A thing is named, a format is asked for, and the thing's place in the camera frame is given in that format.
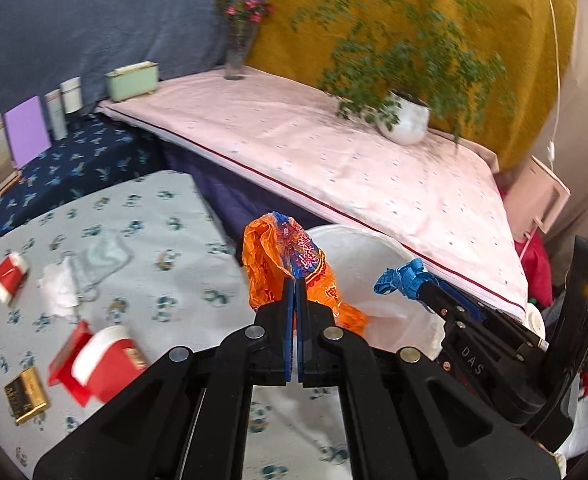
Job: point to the bin with white bag liner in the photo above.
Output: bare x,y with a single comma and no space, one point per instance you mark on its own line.
374,260

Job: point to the gold and black box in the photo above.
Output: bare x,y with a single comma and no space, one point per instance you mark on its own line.
26,395

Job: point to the green plant in white pot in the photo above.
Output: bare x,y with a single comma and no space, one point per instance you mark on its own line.
406,120

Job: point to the red cloth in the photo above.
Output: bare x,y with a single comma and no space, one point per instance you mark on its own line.
539,265

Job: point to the blue wrapper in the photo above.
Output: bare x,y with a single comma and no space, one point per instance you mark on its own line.
399,280

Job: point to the small red paper cup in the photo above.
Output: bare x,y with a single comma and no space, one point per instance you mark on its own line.
9,275

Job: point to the grey bottle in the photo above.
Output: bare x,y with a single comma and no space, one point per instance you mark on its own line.
55,115

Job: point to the white jar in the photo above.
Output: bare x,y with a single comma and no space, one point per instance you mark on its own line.
71,95

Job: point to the purple board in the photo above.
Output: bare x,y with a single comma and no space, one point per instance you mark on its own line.
24,130

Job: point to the navy floral cloth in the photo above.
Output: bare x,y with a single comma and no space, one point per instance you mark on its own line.
74,165

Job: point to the large red paper cup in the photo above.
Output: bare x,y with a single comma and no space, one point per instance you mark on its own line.
109,370

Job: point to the flat red packet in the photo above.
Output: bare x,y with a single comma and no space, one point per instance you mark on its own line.
66,355

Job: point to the blue-grey blanket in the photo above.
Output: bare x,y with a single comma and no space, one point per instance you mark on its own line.
99,20

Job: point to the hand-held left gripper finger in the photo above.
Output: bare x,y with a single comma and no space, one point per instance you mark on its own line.
289,340
300,340

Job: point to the pink cloth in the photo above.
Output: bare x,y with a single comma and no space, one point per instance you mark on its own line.
299,150

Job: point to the pink plastic case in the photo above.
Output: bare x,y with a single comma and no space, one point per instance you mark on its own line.
529,195

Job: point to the pale green tissue box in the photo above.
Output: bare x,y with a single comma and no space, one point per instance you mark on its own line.
131,82

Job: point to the crumpled white tissue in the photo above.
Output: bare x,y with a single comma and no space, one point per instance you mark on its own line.
59,290

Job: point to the orange snack wrapper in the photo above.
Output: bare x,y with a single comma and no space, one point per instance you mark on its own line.
274,260

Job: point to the glass vase with pink flowers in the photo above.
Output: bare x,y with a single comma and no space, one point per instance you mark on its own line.
234,62

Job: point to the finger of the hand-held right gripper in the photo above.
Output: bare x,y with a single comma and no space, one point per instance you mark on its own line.
466,305
446,312

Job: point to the yellow cloth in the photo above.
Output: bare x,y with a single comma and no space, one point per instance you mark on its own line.
474,10

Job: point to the dark purple cloth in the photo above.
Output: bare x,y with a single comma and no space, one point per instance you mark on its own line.
224,190

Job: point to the clear plastic bag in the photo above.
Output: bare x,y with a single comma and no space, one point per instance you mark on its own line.
104,260

